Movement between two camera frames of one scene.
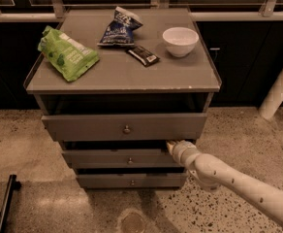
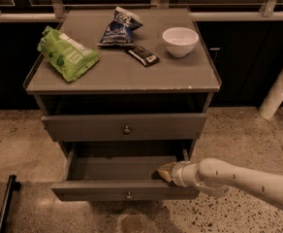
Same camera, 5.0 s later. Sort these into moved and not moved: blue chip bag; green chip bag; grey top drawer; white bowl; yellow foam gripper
Moved: yellow foam gripper
Not moved: white bowl; green chip bag; blue chip bag; grey top drawer
